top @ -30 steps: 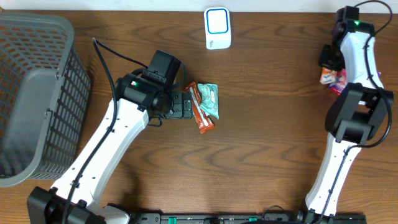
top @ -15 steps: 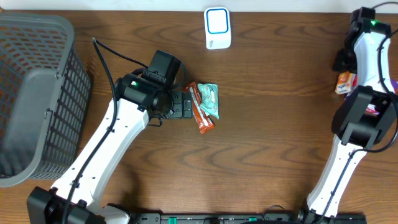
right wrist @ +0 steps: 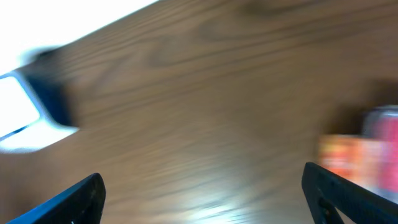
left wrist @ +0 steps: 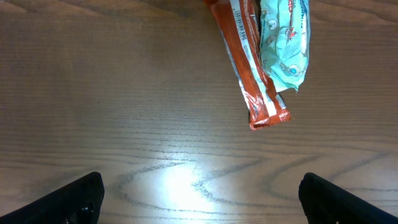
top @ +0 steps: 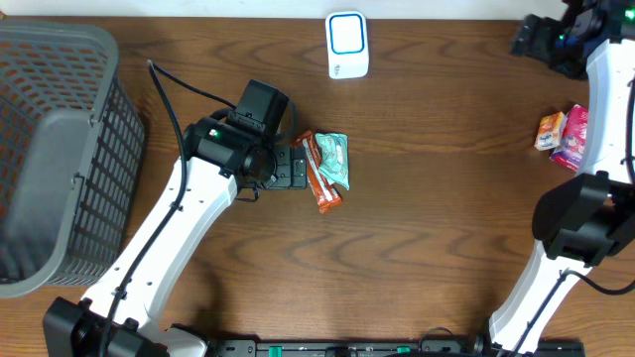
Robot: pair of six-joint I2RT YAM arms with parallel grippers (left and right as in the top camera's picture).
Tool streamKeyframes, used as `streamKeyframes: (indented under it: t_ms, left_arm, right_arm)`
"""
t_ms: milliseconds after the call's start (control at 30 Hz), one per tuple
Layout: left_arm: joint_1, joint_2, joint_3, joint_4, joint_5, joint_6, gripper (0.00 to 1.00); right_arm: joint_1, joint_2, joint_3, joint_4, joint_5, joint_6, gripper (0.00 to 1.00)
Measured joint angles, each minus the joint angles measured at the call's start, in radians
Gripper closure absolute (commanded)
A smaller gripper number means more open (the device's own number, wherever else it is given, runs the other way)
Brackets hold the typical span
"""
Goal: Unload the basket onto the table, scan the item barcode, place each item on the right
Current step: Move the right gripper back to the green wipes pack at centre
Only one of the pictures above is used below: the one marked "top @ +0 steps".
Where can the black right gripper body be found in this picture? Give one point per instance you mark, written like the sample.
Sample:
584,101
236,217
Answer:
554,45

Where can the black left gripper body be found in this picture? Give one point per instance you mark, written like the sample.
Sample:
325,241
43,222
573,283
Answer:
298,167

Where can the teal snack packet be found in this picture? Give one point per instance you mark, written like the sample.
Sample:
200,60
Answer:
334,158

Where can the orange snack bar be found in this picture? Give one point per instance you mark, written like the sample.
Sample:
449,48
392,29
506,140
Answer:
326,195

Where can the small orange white packet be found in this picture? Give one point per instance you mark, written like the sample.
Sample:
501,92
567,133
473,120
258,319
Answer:
550,131

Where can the purple snack package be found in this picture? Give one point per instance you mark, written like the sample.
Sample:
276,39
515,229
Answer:
571,149

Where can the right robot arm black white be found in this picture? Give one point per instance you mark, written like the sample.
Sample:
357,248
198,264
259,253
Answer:
590,217

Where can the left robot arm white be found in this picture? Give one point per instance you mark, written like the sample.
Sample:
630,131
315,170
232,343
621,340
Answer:
120,314

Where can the grey plastic mesh basket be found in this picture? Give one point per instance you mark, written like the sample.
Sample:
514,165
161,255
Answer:
71,149

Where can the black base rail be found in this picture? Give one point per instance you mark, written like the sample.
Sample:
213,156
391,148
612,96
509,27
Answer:
430,347

